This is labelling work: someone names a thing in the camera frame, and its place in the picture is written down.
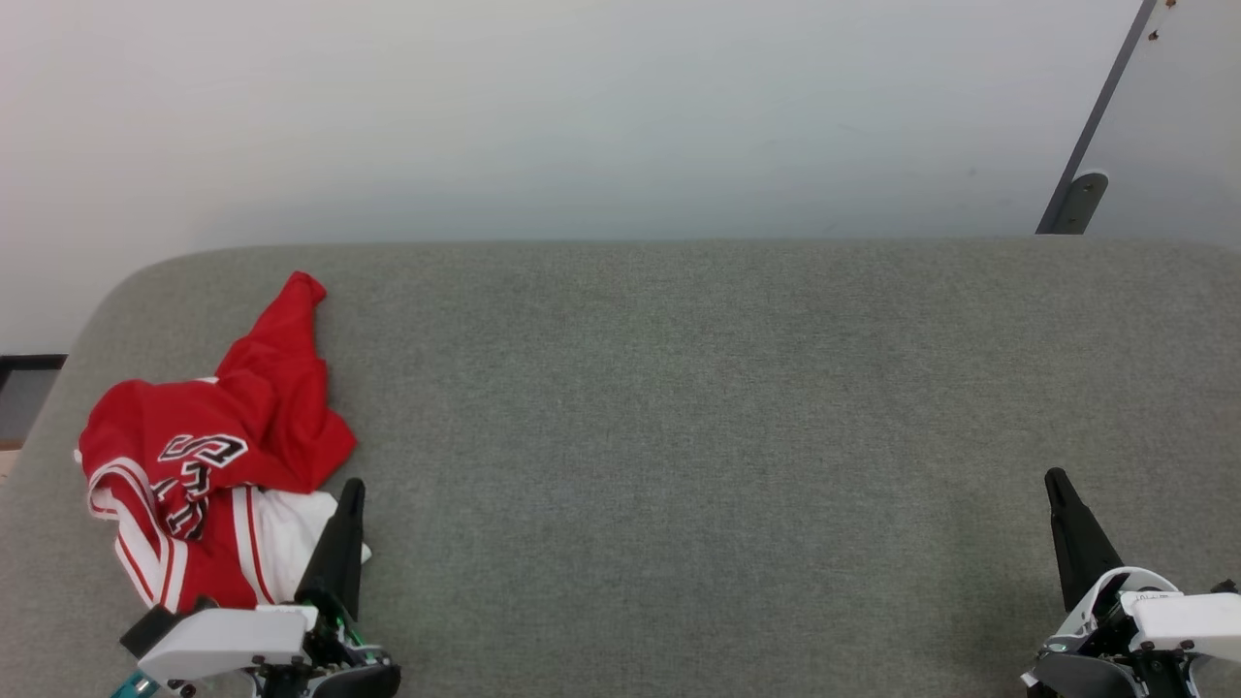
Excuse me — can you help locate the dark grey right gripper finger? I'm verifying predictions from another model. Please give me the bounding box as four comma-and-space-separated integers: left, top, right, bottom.
1044, 468, 1125, 615

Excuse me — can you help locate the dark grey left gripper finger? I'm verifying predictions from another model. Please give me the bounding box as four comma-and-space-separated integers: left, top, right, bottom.
296, 478, 367, 622

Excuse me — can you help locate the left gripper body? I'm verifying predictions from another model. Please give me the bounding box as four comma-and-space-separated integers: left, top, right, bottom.
257, 606, 401, 698

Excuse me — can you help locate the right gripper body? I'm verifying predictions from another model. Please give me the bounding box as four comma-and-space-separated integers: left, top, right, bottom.
1023, 567, 1203, 698

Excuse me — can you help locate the red white basketball jersey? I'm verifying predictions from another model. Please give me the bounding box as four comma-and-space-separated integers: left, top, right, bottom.
76, 271, 372, 614

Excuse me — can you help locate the dark framed grey panel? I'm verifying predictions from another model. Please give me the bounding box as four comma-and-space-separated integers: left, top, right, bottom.
0, 353, 69, 449

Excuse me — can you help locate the grey fabric sofa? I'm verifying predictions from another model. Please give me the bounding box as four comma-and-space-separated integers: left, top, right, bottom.
0, 238, 1241, 698

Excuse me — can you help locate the dark grey door bracket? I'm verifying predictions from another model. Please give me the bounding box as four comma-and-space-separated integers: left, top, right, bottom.
1051, 172, 1110, 236

